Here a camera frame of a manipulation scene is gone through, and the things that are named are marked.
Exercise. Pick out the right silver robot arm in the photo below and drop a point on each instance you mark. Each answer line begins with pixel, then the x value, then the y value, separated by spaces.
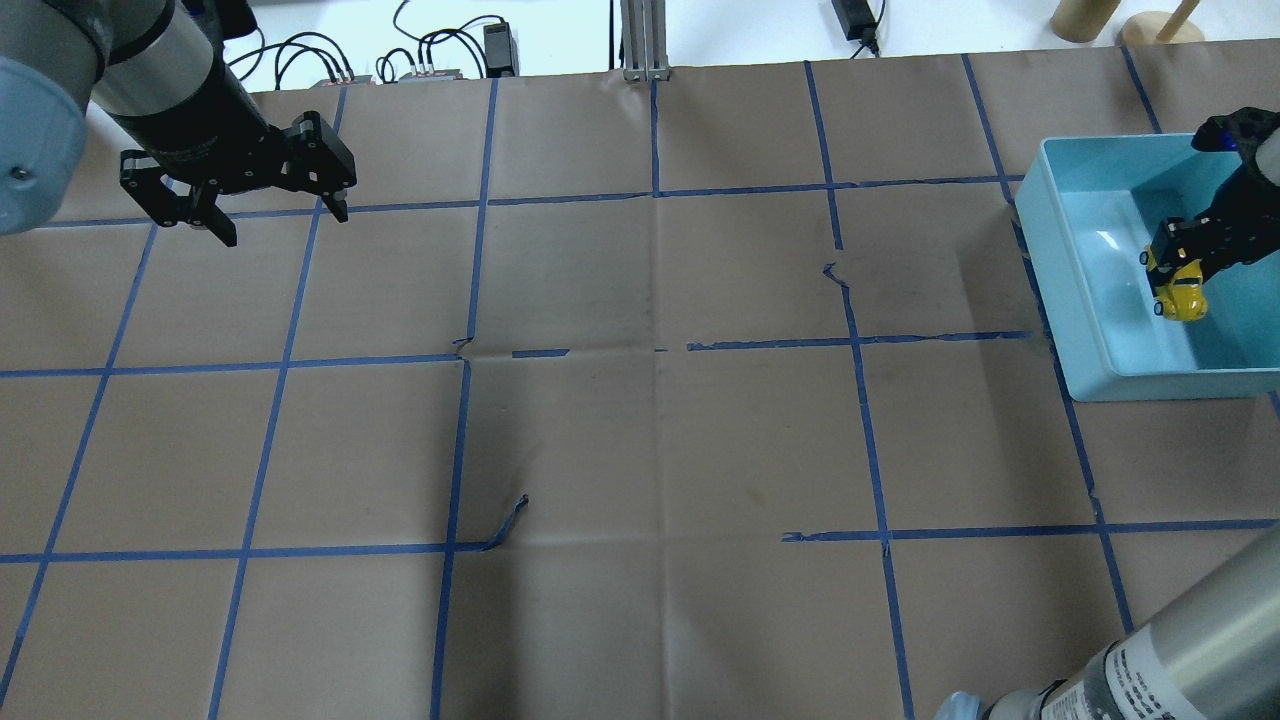
pixel 1212 652

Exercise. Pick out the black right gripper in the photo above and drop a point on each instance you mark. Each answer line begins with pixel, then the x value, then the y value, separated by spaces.
pixel 1240 218

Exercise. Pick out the wooden cylinder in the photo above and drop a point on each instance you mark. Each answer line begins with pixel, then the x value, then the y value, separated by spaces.
pixel 1082 21

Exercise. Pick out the black power brick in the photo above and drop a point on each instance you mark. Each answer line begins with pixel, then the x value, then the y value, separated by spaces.
pixel 857 20

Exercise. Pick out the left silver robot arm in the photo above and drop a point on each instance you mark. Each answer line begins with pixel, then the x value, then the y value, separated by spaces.
pixel 158 70

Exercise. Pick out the wooden stand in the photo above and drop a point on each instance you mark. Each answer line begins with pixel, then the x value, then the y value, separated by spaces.
pixel 1162 28

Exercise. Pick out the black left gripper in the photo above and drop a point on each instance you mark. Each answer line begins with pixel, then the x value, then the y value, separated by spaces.
pixel 192 122

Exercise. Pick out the yellow beetle toy car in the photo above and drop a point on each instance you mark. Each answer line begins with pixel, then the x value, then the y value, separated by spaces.
pixel 1181 299

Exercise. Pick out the black power adapter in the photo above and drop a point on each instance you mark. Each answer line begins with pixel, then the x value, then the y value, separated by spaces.
pixel 501 57

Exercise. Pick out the aluminium frame post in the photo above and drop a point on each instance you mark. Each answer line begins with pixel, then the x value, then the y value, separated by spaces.
pixel 644 56

